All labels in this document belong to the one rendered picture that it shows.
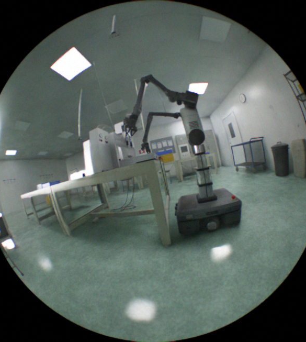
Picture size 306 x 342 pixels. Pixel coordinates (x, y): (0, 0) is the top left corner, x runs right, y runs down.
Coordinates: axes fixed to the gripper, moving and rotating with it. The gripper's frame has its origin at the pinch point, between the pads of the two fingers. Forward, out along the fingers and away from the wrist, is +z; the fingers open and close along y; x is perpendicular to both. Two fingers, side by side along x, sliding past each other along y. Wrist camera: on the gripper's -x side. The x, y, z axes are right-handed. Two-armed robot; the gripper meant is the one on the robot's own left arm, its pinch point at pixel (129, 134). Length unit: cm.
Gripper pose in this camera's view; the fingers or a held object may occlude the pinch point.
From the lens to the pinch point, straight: 104.4
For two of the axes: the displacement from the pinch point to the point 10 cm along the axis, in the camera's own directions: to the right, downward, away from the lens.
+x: 9.1, 3.3, -2.4
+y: -2.8, 1.0, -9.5
